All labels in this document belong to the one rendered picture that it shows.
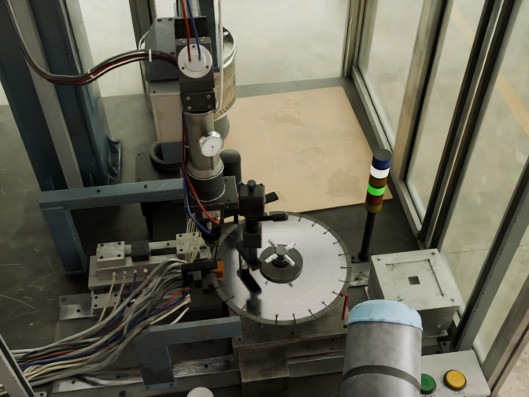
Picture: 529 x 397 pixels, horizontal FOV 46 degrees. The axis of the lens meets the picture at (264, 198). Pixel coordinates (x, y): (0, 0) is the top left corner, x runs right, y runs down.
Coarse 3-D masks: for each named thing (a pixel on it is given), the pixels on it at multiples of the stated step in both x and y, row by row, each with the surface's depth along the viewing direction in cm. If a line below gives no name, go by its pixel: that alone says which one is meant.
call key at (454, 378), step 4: (452, 372) 141; (456, 372) 141; (448, 376) 141; (452, 376) 141; (456, 376) 141; (460, 376) 141; (448, 380) 140; (452, 380) 140; (456, 380) 140; (460, 380) 140; (464, 380) 140; (452, 384) 139; (456, 384) 139; (460, 384) 139
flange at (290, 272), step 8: (272, 248) 159; (264, 256) 157; (288, 256) 155; (296, 256) 157; (264, 264) 156; (272, 264) 155; (280, 264) 154; (288, 264) 155; (296, 264) 156; (264, 272) 154; (272, 272) 154; (280, 272) 154; (288, 272) 154; (296, 272) 154; (280, 280) 153
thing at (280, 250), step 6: (270, 240) 156; (276, 246) 155; (282, 246) 154; (288, 246) 154; (294, 246) 155; (276, 252) 153; (282, 252) 153; (270, 258) 152; (276, 258) 154; (282, 258) 153; (288, 258) 152
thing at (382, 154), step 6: (378, 150) 155; (384, 150) 155; (378, 156) 153; (384, 156) 153; (390, 156) 153; (372, 162) 155; (378, 162) 153; (384, 162) 153; (378, 168) 155; (384, 168) 154
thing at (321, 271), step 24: (240, 240) 162; (264, 240) 162; (288, 240) 162; (312, 240) 162; (336, 240) 162; (312, 264) 157; (336, 264) 157; (240, 288) 152; (264, 288) 152; (288, 288) 152; (312, 288) 152; (336, 288) 152; (264, 312) 147; (288, 312) 147; (312, 312) 147
